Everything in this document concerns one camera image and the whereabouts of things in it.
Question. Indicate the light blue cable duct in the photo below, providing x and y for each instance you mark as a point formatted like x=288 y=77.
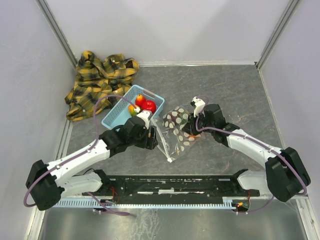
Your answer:
x=89 y=202

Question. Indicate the green orange fake mango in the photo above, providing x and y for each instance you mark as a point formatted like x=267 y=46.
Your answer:
x=131 y=110

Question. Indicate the aluminium frame rail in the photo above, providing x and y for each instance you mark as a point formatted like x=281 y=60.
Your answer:
x=48 y=14

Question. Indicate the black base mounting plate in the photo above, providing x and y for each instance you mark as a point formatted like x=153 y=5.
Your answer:
x=172 y=189

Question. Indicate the dark purple fake fruit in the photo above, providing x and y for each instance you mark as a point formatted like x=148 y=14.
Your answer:
x=172 y=119

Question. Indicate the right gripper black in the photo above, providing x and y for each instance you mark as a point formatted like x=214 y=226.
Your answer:
x=189 y=127

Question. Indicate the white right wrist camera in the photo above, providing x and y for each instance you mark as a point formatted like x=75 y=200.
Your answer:
x=199 y=102

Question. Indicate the red fake apple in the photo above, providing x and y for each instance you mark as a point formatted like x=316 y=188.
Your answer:
x=149 y=105

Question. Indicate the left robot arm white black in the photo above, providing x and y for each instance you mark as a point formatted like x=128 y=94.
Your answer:
x=48 y=183

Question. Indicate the clear polka dot zip bag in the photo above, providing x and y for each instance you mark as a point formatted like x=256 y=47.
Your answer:
x=173 y=142

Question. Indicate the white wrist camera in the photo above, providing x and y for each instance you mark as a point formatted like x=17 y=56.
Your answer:
x=145 y=115
x=199 y=102

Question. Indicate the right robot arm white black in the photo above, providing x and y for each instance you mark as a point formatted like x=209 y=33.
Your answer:
x=284 y=175

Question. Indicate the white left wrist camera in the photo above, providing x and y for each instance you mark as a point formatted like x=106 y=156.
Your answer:
x=145 y=115

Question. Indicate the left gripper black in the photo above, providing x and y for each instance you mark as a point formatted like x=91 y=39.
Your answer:
x=151 y=141

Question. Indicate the yellow plaid shirt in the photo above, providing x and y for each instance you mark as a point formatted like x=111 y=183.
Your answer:
x=96 y=79

